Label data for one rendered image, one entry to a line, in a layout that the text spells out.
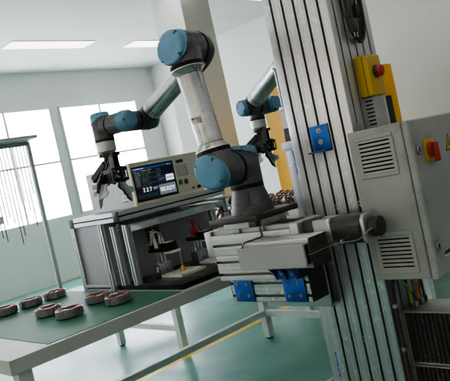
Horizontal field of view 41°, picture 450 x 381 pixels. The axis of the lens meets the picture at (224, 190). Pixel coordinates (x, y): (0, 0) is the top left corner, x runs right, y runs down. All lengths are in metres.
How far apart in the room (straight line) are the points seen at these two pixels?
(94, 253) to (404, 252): 1.62
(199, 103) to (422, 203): 0.75
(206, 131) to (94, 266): 1.29
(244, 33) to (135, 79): 2.47
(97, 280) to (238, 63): 6.98
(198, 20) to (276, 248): 5.55
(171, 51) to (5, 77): 7.91
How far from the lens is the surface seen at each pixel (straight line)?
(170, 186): 2.95
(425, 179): 1.84
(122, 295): 2.52
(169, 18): 7.20
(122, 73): 10.89
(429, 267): 1.85
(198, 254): 3.02
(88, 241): 3.00
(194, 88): 1.95
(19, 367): 2.11
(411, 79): 7.93
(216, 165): 1.87
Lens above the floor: 1.21
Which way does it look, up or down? 2 degrees down
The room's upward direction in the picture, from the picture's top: 12 degrees counter-clockwise
